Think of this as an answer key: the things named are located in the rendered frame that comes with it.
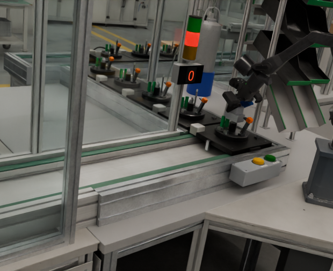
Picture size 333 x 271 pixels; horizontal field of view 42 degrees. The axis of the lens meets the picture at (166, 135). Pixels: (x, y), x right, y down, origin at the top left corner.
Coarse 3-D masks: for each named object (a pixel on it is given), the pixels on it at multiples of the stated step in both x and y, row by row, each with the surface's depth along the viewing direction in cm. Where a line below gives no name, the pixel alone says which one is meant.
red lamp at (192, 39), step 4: (188, 32) 157; (192, 32) 156; (188, 36) 157; (192, 36) 156; (196, 36) 157; (188, 40) 157; (192, 40) 157; (196, 40) 158; (188, 44) 158; (192, 44) 158; (196, 44) 158
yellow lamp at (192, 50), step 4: (184, 48) 159; (188, 48) 158; (192, 48) 158; (196, 48) 159; (184, 52) 160; (188, 52) 159; (192, 52) 159; (196, 52) 160; (184, 56) 160; (188, 56) 159; (192, 56) 159
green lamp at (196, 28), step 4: (188, 20) 156; (192, 20) 155; (196, 20) 154; (200, 20) 155; (188, 24) 156; (192, 24) 155; (196, 24) 155; (200, 24) 156; (188, 28) 157; (192, 28) 156; (196, 28) 156; (200, 28) 158; (196, 32) 156
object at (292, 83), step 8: (264, 32) 189; (272, 32) 191; (256, 40) 190; (264, 40) 186; (280, 40) 195; (288, 40) 191; (264, 48) 186; (280, 48) 195; (264, 56) 186; (296, 56) 187; (288, 64) 190; (296, 64) 188; (280, 72) 179; (288, 72) 185; (296, 72) 187; (288, 80) 175; (296, 80) 182; (304, 80) 184
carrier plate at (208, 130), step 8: (208, 128) 180; (200, 136) 172; (208, 136) 172; (216, 144) 166; (224, 144) 166; (232, 144) 167; (240, 144) 168; (248, 144) 170; (256, 144) 171; (264, 144) 172; (232, 152) 161; (240, 152) 164
